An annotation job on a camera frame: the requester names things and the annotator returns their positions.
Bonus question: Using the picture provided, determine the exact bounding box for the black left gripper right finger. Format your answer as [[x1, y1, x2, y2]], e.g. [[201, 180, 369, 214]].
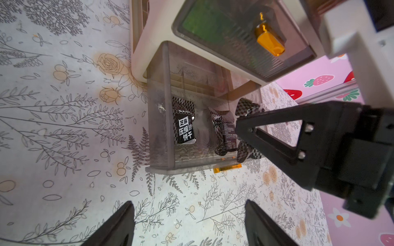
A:
[[245, 200, 298, 246]]

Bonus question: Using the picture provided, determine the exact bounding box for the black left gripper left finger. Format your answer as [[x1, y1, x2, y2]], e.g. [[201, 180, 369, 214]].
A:
[[82, 201, 135, 246]]

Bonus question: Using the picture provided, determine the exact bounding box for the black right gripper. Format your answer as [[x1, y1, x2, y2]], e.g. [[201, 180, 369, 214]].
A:
[[236, 101, 394, 219]]

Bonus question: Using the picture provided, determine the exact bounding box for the black checkered cookie packet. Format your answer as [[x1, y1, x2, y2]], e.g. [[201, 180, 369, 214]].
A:
[[172, 96, 197, 145], [209, 108, 237, 156], [234, 97, 265, 164]]

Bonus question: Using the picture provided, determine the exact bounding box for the clear smoky bottom drawer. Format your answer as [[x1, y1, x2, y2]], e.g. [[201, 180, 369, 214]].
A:
[[146, 42, 262, 175]]

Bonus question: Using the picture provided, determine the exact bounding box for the cream drawer organizer cabinet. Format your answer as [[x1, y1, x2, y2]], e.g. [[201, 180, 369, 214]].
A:
[[129, 1, 324, 85]]

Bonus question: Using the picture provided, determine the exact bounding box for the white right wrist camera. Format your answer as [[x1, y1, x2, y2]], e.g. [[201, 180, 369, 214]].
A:
[[319, 1, 394, 108]]

